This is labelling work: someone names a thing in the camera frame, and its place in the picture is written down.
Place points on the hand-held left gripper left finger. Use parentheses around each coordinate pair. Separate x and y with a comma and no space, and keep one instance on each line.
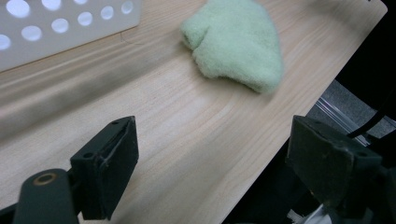
(106,168)

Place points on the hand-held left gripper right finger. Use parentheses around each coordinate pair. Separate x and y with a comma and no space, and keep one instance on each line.
(327,161)

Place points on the white perforated plastic basket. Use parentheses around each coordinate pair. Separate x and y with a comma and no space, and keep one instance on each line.
(77,37)

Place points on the green toy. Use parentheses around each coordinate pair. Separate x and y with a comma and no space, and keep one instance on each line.
(233,40)

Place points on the metal floor rail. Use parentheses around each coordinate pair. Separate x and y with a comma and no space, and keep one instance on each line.
(339,119)

